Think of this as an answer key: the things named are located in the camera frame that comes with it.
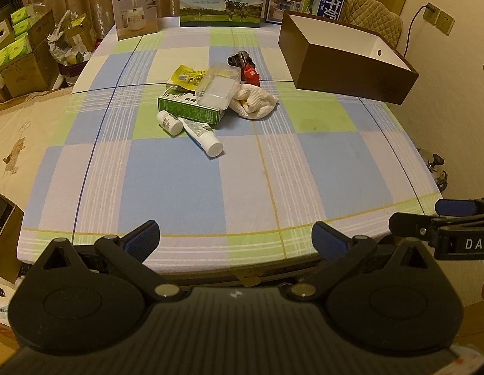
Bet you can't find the red snack packet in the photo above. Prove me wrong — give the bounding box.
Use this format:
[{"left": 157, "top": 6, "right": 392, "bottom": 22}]
[{"left": 242, "top": 63, "right": 262, "bottom": 88}]

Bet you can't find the yellow packet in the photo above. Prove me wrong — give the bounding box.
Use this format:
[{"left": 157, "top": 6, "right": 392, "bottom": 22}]
[{"left": 166, "top": 65, "right": 209, "bottom": 89}]

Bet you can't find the beige embroidered cloth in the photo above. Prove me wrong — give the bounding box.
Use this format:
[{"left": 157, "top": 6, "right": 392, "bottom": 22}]
[{"left": 0, "top": 86, "right": 75, "bottom": 251}]

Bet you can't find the brown wooden box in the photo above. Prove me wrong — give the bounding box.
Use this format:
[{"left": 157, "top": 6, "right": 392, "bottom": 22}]
[{"left": 0, "top": 187, "right": 26, "bottom": 287}]

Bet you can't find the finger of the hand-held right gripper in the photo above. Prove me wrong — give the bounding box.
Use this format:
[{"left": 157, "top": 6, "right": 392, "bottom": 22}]
[
  {"left": 388, "top": 212, "right": 442, "bottom": 243},
  {"left": 435, "top": 198, "right": 484, "bottom": 219}
]

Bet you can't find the clear plastic container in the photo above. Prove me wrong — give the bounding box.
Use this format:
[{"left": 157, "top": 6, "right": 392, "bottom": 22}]
[{"left": 194, "top": 63, "right": 242, "bottom": 111}]

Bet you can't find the stack of green tissue packs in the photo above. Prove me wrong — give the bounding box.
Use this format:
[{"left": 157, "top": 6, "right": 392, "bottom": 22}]
[{"left": 0, "top": 5, "right": 36, "bottom": 72}]

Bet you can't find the white pill bottle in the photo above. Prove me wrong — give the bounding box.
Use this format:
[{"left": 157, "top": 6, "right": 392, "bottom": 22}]
[{"left": 156, "top": 110, "right": 184, "bottom": 137}]

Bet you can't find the wall socket with plug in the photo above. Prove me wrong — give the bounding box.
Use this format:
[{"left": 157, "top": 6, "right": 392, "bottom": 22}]
[{"left": 422, "top": 2, "right": 441, "bottom": 25}]

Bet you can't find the white cloth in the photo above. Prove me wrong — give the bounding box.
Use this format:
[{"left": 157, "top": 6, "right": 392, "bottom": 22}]
[{"left": 229, "top": 83, "right": 280, "bottom": 120}]

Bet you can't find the dark snack packet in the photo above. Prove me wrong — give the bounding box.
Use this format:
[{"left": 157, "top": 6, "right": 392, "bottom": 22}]
[{"left": 227, "top": 50, "right": 255, "bottom": 70}]

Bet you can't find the brown box with white inside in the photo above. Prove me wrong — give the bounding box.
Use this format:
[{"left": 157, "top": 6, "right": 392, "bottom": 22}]
[{"left": 277, "top": 10, "right": 420, "bottom": 106}]

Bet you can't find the chair with quilted cover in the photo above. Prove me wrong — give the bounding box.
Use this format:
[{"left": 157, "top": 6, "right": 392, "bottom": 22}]
[{"left": 337, "top": 0, "right": 405, "bottom": 54}]

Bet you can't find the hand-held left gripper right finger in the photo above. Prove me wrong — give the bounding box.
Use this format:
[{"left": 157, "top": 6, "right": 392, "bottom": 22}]
[{"left": 283, "top": 221, "right": 431, "bottom": 303}]

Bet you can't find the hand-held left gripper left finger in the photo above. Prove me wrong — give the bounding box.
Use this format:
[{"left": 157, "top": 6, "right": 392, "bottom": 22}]
[{"left": 41, "top": 221, "right": 187, "bottom": 303}]

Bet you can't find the green medicine box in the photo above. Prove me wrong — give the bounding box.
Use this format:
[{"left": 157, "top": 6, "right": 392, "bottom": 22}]
[{"left": 158, "top": 85, "right": 227, "bottom": 127}]

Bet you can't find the white appliance box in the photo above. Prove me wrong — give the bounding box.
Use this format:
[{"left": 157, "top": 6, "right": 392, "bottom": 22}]
[{"left": 111, "top": 0, "right": 159, "bottom": 41}]

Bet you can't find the white ointment tube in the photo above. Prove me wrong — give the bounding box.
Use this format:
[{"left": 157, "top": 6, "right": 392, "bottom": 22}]
[{"left": 177, "top": 117, "right": 224, "bottom": 158}]

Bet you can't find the dark power cable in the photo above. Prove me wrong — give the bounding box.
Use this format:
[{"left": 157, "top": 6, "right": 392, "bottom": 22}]
[{"left": 402, "top": 4, "right": 432, "bottom": 60}]

